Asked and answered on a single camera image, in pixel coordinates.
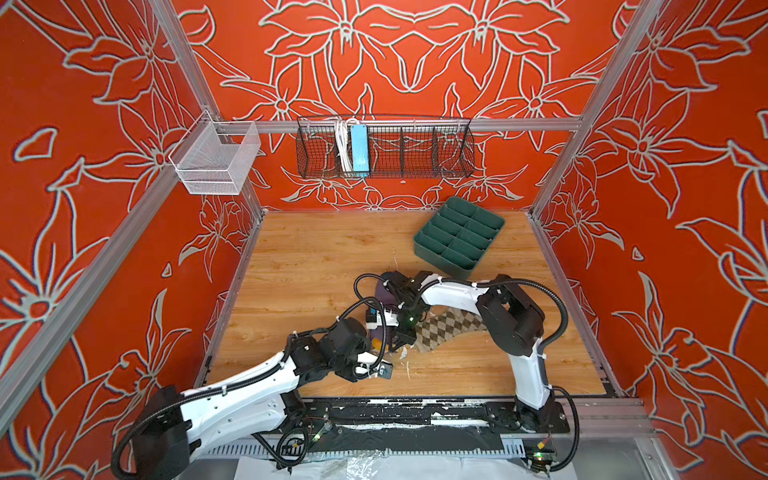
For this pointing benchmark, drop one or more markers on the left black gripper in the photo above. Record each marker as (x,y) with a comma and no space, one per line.
(352,373)

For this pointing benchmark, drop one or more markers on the black wire wall basket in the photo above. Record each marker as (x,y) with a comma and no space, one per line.
(400,147)

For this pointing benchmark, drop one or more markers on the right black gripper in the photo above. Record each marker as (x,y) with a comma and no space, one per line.
(400,339)

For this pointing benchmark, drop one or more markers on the blue box in basket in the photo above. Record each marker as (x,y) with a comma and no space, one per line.
(360,149)

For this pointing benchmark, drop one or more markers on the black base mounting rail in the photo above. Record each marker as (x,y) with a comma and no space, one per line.
(492,427)

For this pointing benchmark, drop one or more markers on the brown argyle sock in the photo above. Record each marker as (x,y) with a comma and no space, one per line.
(439,329)

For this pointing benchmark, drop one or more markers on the clear plastic wall bin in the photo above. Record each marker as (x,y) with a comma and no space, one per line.
(215,157)

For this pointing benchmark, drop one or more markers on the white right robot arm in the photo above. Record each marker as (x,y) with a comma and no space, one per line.
(513,320)

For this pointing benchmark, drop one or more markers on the green divided organizer tray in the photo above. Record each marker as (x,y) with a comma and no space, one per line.
(457,237)

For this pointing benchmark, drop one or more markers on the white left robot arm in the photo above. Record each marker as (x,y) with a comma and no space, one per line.
(175,428)

